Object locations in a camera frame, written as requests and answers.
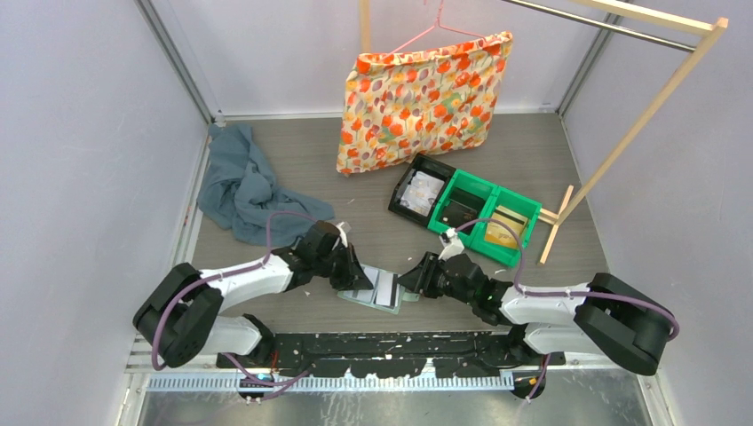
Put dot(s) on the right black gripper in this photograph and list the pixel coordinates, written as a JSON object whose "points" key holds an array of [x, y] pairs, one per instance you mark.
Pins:
{"points": [[421, 278]]}

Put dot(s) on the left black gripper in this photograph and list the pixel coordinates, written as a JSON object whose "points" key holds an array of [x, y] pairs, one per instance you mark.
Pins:
{"points": [[353, 277]]}

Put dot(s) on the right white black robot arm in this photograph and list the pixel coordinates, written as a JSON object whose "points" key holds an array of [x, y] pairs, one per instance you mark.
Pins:
{"points": [[604, 316]]}

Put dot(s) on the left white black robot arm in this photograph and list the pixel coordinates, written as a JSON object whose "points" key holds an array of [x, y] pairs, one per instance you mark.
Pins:
{"points": [[182, 318]]}

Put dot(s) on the black VIP card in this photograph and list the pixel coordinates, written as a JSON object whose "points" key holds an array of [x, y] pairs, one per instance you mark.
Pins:
{"points": [[456, 214]]}

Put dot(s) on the green bin with gold card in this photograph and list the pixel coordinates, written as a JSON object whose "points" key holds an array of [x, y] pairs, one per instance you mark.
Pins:
{"points": [[516, 202]]}

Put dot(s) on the gold VIP card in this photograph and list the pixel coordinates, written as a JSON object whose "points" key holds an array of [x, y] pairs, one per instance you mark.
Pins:
{"points": [[508, 228]]}

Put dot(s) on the white patterned cards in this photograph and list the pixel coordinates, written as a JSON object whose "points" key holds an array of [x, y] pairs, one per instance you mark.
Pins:
{"points": [[421, 193]]}

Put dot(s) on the green bin with black card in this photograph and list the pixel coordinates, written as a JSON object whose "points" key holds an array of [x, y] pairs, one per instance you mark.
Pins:
{"points": [[462, 200]]}

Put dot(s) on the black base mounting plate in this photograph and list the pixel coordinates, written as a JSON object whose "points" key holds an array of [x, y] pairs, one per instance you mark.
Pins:
{"points": [[392, 355]]}

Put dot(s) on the black plastic bin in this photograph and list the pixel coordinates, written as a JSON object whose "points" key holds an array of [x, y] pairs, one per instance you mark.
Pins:
{"points": [[427, 164]]}

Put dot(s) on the blue grey cloth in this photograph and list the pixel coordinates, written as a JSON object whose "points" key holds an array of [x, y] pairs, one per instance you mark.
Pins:
{"points": [[240, 192]]}

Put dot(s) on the floral orange pillow bag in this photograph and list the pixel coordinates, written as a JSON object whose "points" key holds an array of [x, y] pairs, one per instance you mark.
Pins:
{"points": [[399, 105]]}

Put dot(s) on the metal hanging rod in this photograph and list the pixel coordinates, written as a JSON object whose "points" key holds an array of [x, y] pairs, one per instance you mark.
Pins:
{"points": [[610, 27]]}

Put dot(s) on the aluminium rail frame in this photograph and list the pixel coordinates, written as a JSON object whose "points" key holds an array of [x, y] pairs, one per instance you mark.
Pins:
{"points": [[216, 372]]}

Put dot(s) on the pink wire hanger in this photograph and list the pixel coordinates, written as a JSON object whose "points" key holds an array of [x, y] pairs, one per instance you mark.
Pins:
{"points": [[437, 24]]}

